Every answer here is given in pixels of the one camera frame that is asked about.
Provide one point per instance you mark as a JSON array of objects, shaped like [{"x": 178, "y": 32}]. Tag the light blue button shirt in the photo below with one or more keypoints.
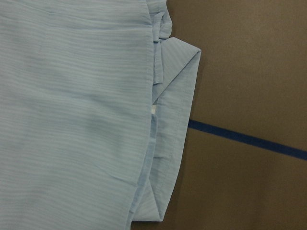
[{"x": 95, "y": 99}]

